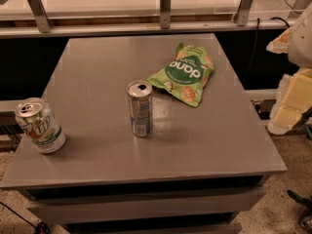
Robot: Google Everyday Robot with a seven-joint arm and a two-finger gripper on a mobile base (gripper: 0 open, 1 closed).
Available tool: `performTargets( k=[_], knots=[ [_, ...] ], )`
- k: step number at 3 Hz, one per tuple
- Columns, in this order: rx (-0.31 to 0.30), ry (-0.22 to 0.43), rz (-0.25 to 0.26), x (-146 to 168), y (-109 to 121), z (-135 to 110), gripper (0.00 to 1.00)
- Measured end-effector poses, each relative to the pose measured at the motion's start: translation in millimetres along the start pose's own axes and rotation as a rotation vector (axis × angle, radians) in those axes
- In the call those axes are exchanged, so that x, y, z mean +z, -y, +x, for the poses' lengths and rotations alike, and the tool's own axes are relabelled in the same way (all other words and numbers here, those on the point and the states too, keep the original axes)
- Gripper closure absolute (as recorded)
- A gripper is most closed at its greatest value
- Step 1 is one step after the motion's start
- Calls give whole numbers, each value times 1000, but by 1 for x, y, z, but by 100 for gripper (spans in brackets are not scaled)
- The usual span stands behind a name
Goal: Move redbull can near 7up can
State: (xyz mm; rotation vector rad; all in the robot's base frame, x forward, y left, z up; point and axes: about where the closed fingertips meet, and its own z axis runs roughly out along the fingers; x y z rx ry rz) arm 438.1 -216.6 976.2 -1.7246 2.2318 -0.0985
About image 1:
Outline black cable background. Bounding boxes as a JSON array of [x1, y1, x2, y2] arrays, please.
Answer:
[[243, 16, 292, 83]]

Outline green chip bag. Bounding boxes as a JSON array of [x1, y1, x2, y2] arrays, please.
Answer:
[[147, 43, 215, 107]]

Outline green tool on floor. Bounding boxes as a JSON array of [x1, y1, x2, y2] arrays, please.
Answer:
[[287, 190, 312, 211]]

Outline white green 7up can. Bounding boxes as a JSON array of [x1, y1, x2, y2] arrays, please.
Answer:
[[15, 97, 65, 154]]

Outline metal bracket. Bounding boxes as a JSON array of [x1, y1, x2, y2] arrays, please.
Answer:
[[27, 0, 52, 33], [160, 0, 171, 29], [234, 0, 253, 26]]

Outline silver blue redbull can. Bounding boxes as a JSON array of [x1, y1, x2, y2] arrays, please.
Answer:
[[127, 80, 152, 137]]

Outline grey drawer cabinet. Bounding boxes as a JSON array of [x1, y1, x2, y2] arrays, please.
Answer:
[[1, 34, 286, 234]]

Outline metal bracket right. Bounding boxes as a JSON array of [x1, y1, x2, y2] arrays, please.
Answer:
[[234, 0, 253, 26]]

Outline black cable floor left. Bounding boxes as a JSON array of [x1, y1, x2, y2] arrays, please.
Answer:
[[0, 202, 51, 234]]

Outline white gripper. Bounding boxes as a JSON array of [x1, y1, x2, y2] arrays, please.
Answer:
[[266, 3, 312, 135]]

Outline metal bracket middle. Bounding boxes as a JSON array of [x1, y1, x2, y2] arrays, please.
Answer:
[[160, 0, 171, 29]]

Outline metal bracket left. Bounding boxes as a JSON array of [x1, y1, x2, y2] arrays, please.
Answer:
[[27, 0, 52, 33]]

